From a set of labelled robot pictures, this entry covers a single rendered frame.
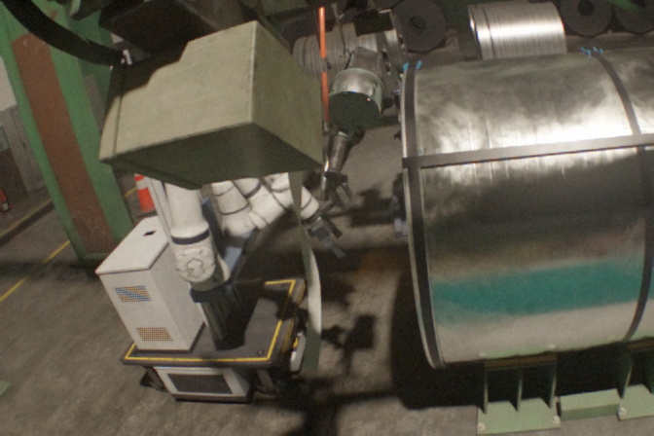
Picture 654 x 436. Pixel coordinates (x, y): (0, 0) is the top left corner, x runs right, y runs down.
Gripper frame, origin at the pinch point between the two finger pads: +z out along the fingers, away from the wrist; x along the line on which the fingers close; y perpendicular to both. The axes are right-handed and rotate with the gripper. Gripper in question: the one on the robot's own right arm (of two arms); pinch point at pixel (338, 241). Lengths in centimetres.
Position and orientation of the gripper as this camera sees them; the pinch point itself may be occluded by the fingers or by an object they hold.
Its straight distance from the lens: 181.5
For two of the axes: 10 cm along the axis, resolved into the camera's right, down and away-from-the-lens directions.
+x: 0.7, 5.0, -8.7
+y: -8.0, 5.4, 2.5
